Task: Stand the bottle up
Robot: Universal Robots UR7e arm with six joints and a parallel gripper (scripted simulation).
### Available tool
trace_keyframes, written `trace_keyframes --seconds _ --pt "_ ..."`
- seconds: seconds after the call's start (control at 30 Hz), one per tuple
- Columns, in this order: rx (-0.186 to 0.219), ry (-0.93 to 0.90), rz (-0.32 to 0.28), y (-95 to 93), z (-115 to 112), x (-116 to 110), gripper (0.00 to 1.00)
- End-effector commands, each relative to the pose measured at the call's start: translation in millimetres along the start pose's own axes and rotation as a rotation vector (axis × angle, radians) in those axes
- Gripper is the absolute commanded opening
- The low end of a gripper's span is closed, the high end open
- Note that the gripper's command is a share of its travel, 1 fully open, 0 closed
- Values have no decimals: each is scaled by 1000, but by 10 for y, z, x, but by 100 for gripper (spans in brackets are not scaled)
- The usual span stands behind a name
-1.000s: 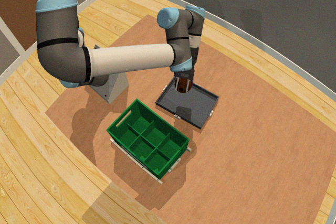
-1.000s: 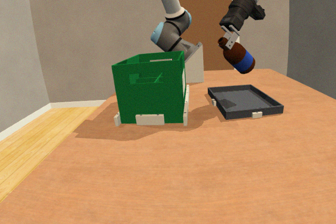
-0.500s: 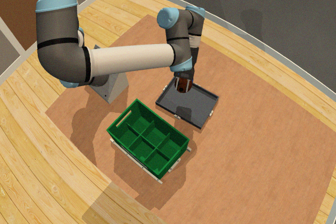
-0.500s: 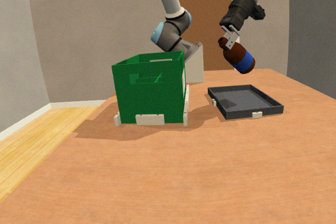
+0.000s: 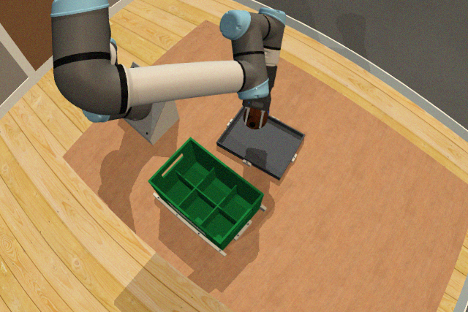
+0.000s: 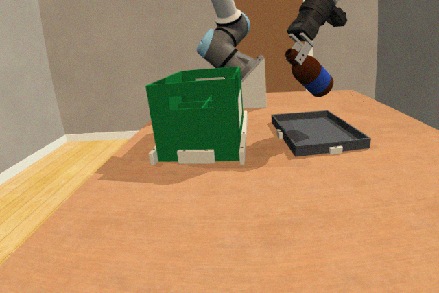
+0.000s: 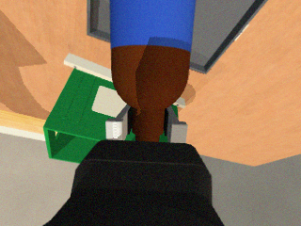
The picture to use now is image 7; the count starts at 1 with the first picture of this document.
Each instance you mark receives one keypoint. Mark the green crate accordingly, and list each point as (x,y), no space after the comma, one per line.
(80,112)

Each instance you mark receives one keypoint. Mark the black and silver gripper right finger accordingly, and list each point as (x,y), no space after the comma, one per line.
(175,130)

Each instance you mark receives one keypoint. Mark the grey rectangular tray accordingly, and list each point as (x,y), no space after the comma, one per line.
(217,25)

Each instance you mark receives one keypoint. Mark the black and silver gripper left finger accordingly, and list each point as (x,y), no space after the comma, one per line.
(121,125)

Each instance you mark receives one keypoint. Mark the blue and brown bottle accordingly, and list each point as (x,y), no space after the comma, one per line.
(150,44)

